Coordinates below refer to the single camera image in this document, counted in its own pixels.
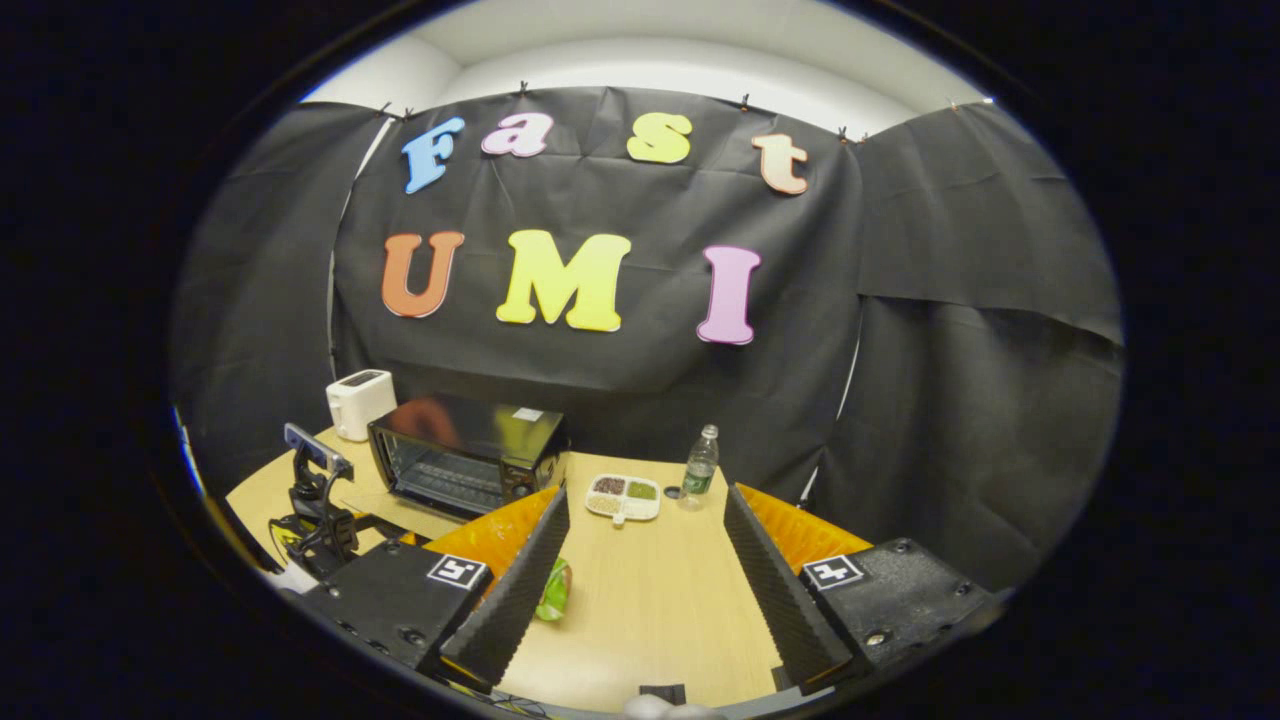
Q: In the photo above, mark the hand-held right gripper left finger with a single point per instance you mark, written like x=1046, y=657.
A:
x=505, y=600

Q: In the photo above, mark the black electric oven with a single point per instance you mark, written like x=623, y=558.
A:
x=470, y=430

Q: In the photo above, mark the black backdrop cloth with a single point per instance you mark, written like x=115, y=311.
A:
x=620, y=380

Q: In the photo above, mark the clear plastic water bottle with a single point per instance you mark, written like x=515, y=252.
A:
x=700, y=470

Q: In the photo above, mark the white divided plate with beans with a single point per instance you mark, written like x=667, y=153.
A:
x=622, y=497

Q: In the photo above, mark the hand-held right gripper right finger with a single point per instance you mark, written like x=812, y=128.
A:
x=790, y=605

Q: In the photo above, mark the white toaster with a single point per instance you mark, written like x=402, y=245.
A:
x=358, y=405

